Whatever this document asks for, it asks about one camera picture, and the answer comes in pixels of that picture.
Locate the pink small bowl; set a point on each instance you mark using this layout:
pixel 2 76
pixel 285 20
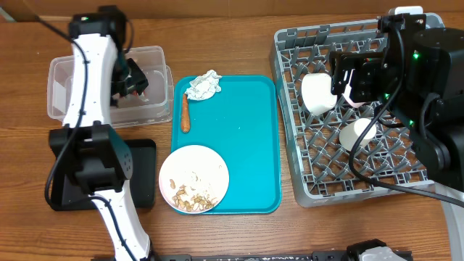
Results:
pixel 348 99

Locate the white tissue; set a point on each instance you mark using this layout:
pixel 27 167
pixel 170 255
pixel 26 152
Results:
pixel 204 86

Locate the pink plate with food scraps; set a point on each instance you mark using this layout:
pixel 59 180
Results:
pixel 194 179

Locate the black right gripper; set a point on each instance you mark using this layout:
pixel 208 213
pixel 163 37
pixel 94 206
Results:
pixel 362 63

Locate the white bowl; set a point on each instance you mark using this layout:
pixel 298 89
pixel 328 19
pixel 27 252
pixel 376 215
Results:
pixel 316 93

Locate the grey dishwasher rack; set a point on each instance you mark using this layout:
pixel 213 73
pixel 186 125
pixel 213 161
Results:
pixel 318 162

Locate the black plastic tray bin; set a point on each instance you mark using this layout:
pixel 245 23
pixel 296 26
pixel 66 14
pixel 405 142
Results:
pixel 142 184

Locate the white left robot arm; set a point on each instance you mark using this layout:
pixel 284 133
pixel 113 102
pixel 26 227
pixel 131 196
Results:
pixel 87 148

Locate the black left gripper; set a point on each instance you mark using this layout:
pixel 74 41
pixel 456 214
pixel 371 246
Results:
pixel 140 83

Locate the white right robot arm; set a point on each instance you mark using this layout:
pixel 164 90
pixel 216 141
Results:
pixel 418 78

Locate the white paper cup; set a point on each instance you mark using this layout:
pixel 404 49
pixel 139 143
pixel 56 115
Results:
pixel 350 133

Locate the teal plastic tray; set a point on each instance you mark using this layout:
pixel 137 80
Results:
pixel 240 123

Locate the clear plastic bin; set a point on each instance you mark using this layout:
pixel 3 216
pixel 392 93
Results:
pixel 154 106

